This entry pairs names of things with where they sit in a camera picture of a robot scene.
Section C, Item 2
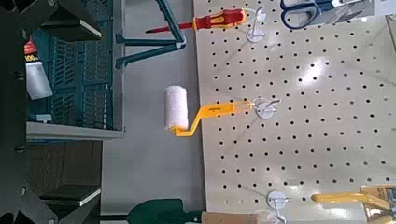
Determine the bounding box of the grey partition panel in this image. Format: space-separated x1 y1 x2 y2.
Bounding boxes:
101 0 206 224

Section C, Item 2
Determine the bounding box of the green trowel wooden handle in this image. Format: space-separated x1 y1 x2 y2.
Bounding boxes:
125 198 261 224

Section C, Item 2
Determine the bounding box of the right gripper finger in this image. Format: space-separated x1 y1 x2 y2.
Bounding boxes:
40 185 102 223
40 4 102 42

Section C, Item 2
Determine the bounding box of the beige pegboard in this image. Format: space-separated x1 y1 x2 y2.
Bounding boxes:
192 0 396 224

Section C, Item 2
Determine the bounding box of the red yellow screwdriver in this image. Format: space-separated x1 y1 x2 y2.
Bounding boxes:
145 7 248 35

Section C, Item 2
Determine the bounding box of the yellow mini paint roller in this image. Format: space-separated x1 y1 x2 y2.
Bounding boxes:
163 85 254 138

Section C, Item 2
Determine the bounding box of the red white sealant package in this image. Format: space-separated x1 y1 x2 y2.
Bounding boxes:
23 36 54 101

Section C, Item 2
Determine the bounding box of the white pegboard hook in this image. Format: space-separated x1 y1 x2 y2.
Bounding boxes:
266 190 290 224
251 96 282 119
246 5 268 44

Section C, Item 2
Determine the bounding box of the dark grey shopping basket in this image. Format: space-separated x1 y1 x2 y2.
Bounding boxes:
26 0 188 141

